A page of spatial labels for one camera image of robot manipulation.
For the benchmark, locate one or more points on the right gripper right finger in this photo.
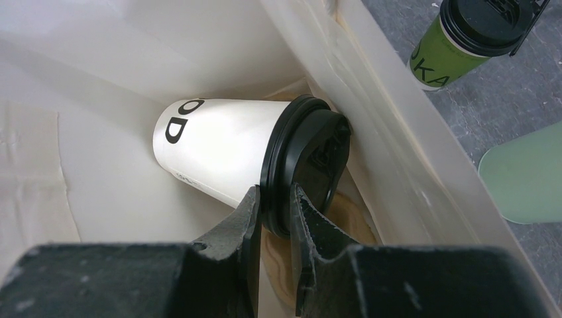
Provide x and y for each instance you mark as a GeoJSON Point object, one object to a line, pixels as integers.
{"type": "Point", "coordinates": [336, 276]}

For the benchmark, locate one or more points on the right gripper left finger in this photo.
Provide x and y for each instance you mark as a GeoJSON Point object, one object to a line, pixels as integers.
{"type": "Point", "coordinates": [215, 275]}

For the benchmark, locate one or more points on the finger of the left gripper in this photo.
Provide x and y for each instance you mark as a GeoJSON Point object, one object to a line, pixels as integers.
{"type": "Point", "coordinates": [538, 8]}

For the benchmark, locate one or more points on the green paper coffee cup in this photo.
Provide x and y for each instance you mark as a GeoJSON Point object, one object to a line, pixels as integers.
{"type": "Point", "coordinates": [438, 60]}

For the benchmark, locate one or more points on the white paper coffee cup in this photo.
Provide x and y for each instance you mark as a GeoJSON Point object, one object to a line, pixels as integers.
{"type": "Point", "coordinates": [216, 145]}

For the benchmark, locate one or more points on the black plastic cup lid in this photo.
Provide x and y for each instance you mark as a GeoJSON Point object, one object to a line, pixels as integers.
{"type": "Point", "coordinates": [486, 28]}

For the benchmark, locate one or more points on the green straw holder cup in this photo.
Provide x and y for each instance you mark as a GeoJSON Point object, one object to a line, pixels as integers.
{"type": "Point", "coordinates": [523, 176]}

